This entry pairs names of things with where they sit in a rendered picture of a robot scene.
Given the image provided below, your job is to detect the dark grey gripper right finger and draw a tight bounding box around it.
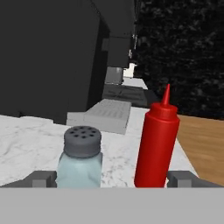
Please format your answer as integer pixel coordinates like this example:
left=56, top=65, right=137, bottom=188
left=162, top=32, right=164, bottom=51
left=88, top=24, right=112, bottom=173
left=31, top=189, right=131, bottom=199
left=166, top=171, right=223, bottom=188

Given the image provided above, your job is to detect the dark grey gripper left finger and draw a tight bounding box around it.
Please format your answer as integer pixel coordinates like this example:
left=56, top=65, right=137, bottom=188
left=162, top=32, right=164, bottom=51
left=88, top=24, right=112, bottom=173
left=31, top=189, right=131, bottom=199
left=2, top=171, right=58, bottom=188

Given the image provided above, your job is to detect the red condiment squeeze bottle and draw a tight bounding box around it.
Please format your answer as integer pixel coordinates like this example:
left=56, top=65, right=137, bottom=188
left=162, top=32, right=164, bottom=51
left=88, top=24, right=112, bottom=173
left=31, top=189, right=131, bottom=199
left=133, top=83, right=181, bottom=188

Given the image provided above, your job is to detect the glass shaker with grey lid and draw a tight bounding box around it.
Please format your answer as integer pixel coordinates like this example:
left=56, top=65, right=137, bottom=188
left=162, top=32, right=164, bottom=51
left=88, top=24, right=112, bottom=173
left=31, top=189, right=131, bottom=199
left=56, top=125, right=103, bottom=189

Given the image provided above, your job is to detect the dark grey hob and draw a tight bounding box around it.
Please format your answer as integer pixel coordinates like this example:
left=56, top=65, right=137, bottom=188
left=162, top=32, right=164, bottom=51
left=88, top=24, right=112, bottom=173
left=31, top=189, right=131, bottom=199
left=101, top=83, right=160, bottom=109

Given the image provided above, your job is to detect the small white container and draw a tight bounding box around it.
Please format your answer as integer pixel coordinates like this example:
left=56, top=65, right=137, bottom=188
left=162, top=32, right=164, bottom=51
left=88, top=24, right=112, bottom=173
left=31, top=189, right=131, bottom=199
left=122, top=62, right=138, bottom=79

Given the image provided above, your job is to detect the black range hood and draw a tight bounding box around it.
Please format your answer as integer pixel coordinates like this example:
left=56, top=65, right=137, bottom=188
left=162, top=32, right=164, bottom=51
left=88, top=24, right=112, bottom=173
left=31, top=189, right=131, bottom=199
left=92, top=0, right=137, bottom=69

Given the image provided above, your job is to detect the black wall cabinet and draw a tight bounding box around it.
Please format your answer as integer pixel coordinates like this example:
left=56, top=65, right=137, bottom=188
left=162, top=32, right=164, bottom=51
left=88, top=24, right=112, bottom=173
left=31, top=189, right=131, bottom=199
left=0, top=0, right=111, bottom=126

